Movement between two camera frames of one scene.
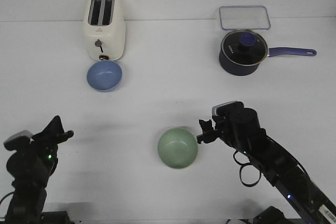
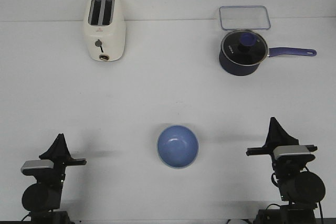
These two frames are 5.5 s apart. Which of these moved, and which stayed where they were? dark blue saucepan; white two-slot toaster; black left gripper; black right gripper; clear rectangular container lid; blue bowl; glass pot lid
Moved: black right gripper; blue bowl; black left gripper
Stayed: white two-slot toaster; glass pot lid; clear rectangular container lid; dark blue saucepan
